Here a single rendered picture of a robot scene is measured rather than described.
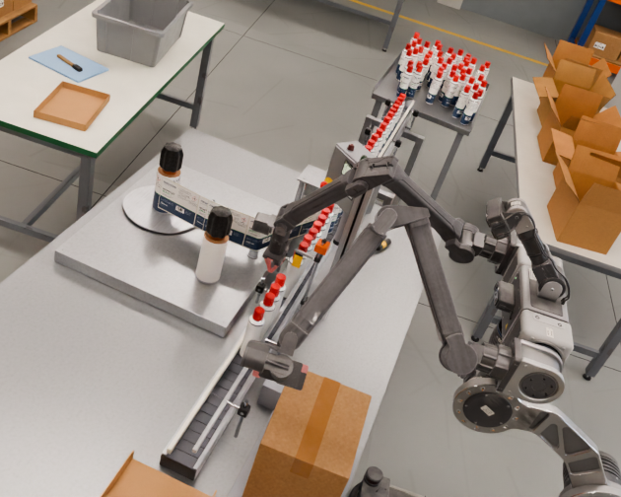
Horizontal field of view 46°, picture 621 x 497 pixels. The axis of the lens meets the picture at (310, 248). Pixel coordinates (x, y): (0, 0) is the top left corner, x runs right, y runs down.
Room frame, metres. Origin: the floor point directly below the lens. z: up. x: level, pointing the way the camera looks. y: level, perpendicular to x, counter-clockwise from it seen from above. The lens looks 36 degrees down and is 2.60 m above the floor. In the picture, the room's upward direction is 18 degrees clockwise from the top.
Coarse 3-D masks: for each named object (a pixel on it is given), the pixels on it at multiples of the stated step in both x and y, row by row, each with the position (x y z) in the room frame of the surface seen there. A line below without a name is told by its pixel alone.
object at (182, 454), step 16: (288, 304) 2.00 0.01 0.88; (272, 336) 1.81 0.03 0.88; (240, 368) 1.62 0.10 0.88; (224, 384) 1.54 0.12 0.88; (240, 384) 1.56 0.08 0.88; (208, 400) 1.46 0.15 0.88; (208, 416) 1.40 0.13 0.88; (224, 416) 1.45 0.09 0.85; (192, 432) 1.33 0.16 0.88; (176, 448) 1.26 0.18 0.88; (192, 448) 1.28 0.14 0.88; (192, 464) 1.23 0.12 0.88
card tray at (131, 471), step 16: (128, 464) 1.20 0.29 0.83; (144, 464) 1.21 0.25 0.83; (112, 480) 1.11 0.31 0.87; (128, 480) 1.15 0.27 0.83; (144, 480) 1.16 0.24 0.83; (160, 480) 1.18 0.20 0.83; (176, 480) 1.20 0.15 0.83; (112, 496) 1.09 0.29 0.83; (128, 496) 1.10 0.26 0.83; (144, 496) 1.12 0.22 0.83; (160, 496) 1.13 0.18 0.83; (176, 496) 1.15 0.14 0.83; (192, 496) 1.16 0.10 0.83; (208, 496) 1.18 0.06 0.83
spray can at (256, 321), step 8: (256, 312) 1.68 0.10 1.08; (264, 312) 1.69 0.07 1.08; (248, 320) 1.68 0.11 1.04; (256, 320) 1.68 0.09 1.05; (264, 320) 1.70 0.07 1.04; (248, 328) 1.67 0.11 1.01; (256, 328) 1.67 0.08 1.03; (248, 336) 1.67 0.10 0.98; (256, 336) 1.67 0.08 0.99; (240, 352) 1.68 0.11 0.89
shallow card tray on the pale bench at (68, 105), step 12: (60, 84) 3.09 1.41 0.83; (72, 84) 3.12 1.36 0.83; (48, 96) 2.94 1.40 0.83; (60, 96) 3.02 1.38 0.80; (72, 96) 3.06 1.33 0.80; (84, 96) 3.09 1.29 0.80; (96, 96) 3.13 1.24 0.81; (108, 96) 3.11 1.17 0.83; (36, 108) 2.81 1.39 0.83; (48, 108) 2.88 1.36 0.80; (60, 108) 2.91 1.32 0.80; (72, 108) 2.95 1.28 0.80; (84, 108) 2.98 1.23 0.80; (96, 108) 3.01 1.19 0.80; (48, 120) 2.78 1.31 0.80; (60, 120) 2.79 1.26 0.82; (72, 120) 2.85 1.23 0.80; (84, 120) 2.88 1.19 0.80
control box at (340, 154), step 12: (336, 144) 2.16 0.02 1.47; (348, 144) 2.17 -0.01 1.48; (360, 144) 2.20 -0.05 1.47; (336, 156) 2.14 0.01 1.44; (348, 156) 2.11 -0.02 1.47; (360, 156) 2.12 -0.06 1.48; (372, 156) 2.15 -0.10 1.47; (336, 168) 2.12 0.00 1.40; (324, 180) 2.15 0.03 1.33; (348, 204) 2.05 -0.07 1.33; (372, 204) 2.10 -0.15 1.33
